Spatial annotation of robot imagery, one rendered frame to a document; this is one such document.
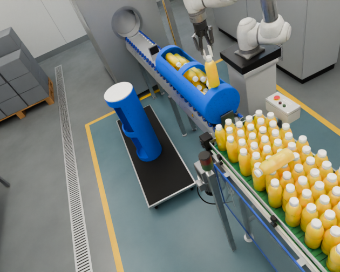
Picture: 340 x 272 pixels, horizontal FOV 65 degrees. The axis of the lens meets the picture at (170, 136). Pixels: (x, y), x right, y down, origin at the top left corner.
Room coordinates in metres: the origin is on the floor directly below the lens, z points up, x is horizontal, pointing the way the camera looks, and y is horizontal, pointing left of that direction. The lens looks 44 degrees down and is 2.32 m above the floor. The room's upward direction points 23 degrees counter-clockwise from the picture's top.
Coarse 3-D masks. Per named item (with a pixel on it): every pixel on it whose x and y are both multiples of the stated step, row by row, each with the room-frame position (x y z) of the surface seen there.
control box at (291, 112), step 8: (272, 96) 1.25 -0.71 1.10; (280, 96) 1.22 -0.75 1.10; (272, 104) 1.19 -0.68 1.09; (280, 104) 1.15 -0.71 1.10; (288, 104) 1.12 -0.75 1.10; (296, 104) 1.10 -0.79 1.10; (280, 112) 1.12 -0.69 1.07; (288, 112) 1.06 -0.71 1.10; (296, 112) 1.07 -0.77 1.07; (288, 120) 1.06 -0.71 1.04
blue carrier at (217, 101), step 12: (168, 48) 2.15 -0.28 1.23; (156, 60) 2.17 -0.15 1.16; (192, 60) 2.03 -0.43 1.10; (168, 72) 1.91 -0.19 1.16; (180, 72) 1.76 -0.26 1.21; (180, 84) 1.69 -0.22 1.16; (192, 84) 1.56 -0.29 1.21; (228, 84) 1.42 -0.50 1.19; (192, 96) 1.50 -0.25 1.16; (204, 96) 1.39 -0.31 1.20; (216, 96) 1.34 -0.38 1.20; (228, 96) 1.36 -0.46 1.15; (204, 108) 1.34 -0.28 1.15; (216, 108) 1.34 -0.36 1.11; (228, 108) 1.35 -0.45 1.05; (216, 120) 1.34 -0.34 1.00
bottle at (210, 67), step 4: (212, 60) 1.39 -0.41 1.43; (208, 64) 1.38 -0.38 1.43; (212, 64) 1.37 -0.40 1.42; (208, 68) 1.37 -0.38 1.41; (212, 68) 1.36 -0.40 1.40; (216, 68) 1.38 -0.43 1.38; (208, 72) 1.37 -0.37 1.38; (212, 72) 1.36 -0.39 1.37; (216, 72) 1.37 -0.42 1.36; (208, 76) 1.38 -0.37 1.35; (212, 76) 1.36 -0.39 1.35; (216, 76) 1.36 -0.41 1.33; (208, 80) 1.39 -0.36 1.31; (212, 80) 1.36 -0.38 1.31; (216, 80) 1.36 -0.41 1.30; (212, 84) 1.37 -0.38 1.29; (216, 84) 1.36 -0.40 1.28
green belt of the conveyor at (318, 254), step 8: (216, 144) 1.23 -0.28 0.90; (224, 152) 1.13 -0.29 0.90; (248, 176) 0.89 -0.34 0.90; (248, 184) 0.84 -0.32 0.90; (256, 192) 0.77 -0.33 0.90; (264, 192) 0.75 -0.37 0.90; (264, 200) 0.71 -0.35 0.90; (264, 208) 0.67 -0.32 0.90; (272, 208) 0.65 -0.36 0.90; (280, 208) 0.63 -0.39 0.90; (280, 216) 0.59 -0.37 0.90; (296, 232) 0.49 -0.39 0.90; (304, 232) 0.48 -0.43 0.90; (320, 248) 0.38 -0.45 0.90; (320, 256) 0.35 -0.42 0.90
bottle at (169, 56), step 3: (168, 54) 2.13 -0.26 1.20; (171, 54) 2.11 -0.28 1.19; (165, 57) 2.14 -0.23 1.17; (168, 57) 2.09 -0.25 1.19; (171, 57) 2.06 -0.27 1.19; (174, 57) 2.04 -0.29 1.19; (168, 60) 2.08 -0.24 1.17; (171, 60) 2.03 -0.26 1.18; (174, 60) 2.00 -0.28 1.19; (177, 60) 1.99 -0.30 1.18; (171, 63) 2.02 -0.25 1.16; (174, 63) 1.98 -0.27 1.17
